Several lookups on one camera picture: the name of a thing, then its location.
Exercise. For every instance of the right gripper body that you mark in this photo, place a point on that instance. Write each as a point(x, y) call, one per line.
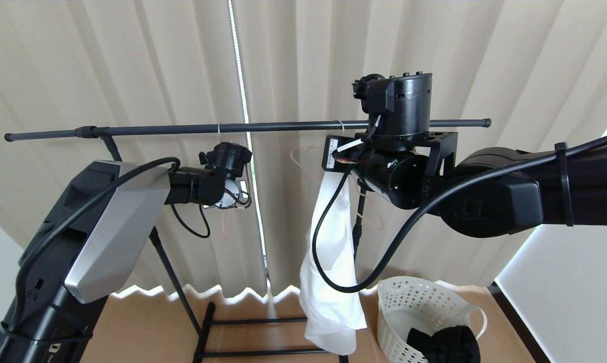
point(399, 179)

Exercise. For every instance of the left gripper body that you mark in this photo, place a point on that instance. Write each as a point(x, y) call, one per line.
point(229, 194)

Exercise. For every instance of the pink clothes hanger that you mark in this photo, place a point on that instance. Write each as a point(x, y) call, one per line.
point(219, 132)
point(303, 163)

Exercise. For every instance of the white printed shirt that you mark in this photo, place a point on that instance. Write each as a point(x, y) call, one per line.
point(334, 302)

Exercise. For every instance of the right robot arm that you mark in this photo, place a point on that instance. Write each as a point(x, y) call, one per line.
point(485, 214)

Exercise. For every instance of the black clothes rack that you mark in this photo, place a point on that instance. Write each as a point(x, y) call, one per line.
point(157, 129)

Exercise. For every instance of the white laundry basket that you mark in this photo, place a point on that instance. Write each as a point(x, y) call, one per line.
point(409, 297)

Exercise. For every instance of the beige curtain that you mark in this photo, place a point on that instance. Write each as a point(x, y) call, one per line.
point(132, 60)

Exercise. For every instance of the black garment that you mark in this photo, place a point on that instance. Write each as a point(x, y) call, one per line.
point(449, 345)

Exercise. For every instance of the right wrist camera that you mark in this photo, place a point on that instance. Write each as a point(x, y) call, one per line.
point(366, 83)

